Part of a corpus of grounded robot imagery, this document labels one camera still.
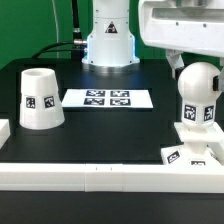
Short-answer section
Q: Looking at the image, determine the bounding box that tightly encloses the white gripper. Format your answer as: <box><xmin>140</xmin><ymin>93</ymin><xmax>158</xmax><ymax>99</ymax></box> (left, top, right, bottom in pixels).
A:
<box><xmin>138</xmin><ymin>0</ymin><xmax>224</xmax><ymax>91</ymax></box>

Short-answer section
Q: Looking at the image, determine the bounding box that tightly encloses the white lamp base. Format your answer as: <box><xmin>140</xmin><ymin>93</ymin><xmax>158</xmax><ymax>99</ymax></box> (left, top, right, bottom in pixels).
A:
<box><xmin>161</xmin><ymin>122</ymin><xmax>222</xmax><ymax>167</ymax></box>

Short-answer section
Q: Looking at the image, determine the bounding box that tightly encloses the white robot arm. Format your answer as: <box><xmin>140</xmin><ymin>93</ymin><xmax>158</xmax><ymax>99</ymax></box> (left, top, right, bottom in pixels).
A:
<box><xmin>82</xmin><ymin>0</ymin><xmax>224</xmax><ymax>92</ymax></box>

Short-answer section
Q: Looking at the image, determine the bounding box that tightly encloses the white lamp shade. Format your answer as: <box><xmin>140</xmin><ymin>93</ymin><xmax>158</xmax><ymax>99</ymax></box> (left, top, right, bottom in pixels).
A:
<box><xmin>19</xmin><ymin>68</ymin><xmax>65</xmax><ymax>130</ymax></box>

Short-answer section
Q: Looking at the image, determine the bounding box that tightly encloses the white marker tag sheet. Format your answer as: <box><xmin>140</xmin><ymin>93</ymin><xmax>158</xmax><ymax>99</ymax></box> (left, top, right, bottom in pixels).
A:
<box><xmin>62</xmin><ymin>89</ymin><xmax>153</xmax><ymax>109</ymax></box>

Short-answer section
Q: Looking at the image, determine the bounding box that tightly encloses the black cable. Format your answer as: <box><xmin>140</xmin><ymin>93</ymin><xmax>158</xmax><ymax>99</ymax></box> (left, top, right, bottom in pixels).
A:
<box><xmin>31</xmin><ymin>0</ymin><xmax>88</xmax><ymax>60</ymax></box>

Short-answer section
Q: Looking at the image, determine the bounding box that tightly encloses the white cable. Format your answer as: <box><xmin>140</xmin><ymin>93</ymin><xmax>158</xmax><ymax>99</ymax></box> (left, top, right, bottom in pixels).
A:
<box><xmin>52</xmin><ymin>0</ymin><xmax>62</xmax><ymax>60</ymax></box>

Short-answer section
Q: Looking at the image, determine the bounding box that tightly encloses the white front fence wall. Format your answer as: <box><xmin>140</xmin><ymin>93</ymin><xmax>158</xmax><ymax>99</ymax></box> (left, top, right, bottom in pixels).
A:
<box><xmin>0</xmin><ymin>163</ymin><xmax>224</xmax><ymax>193</ymax></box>

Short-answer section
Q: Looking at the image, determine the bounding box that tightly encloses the white left fence wall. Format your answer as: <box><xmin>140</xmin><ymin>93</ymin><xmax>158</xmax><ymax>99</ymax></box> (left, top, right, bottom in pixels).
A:
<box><xmin>0</xmin><ymin>119</ymin><xmax>11</xmax><ymax>149</ymax></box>

